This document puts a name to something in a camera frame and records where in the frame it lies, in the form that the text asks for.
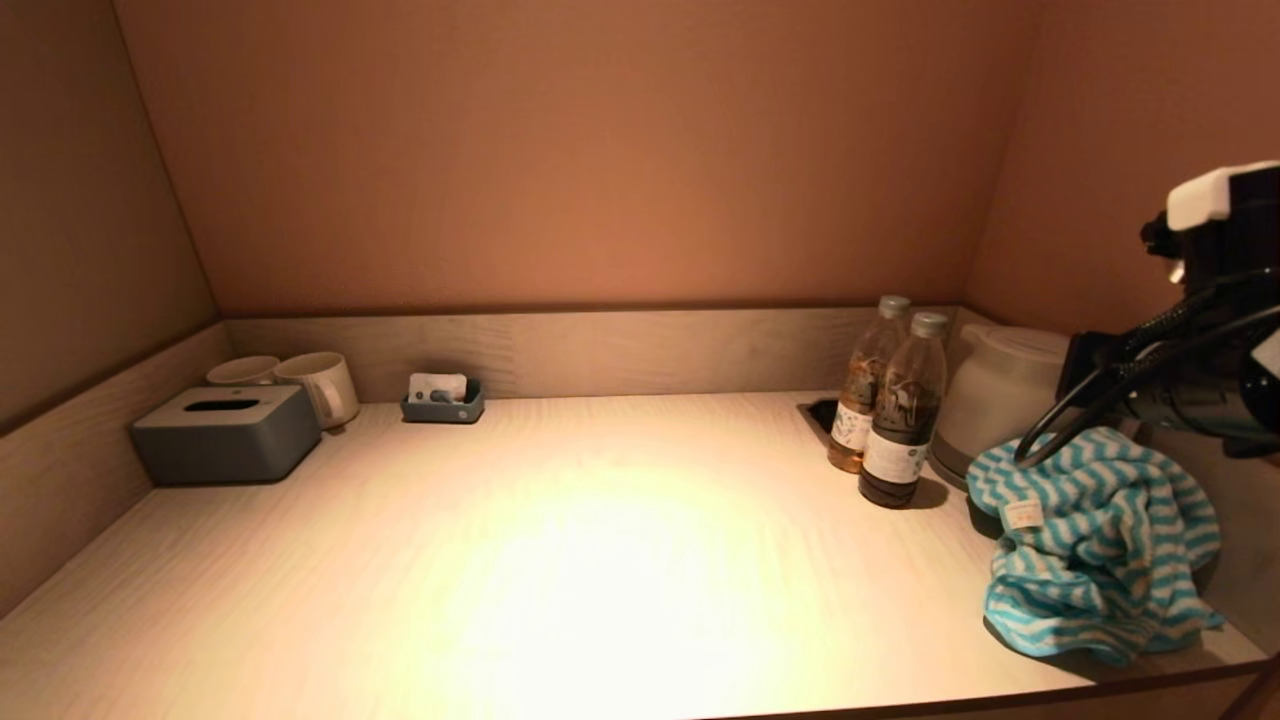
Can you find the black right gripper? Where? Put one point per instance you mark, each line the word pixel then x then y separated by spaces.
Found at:
pixel 1200 400

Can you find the blue white striped towel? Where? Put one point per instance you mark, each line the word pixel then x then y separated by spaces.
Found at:
pixel 1090 550

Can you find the white electric kettle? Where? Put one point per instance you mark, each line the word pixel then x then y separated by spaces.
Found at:
pixel 1000 395

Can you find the dark drink bottle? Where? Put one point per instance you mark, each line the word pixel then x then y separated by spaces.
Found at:
pixel 903 415

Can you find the amber drink bottle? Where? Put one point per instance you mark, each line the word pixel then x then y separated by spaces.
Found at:
pixel 860 385

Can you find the small grey-blue tray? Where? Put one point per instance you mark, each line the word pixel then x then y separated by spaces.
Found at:
pixel 443 411

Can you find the white sachet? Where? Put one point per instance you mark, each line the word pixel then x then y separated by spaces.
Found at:
pixel 436 385

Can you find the grey tissue box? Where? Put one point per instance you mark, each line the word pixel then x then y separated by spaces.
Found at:
pixel 225 438

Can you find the black wrist camera white cap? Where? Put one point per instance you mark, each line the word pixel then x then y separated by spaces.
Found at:
pixel 1225 225

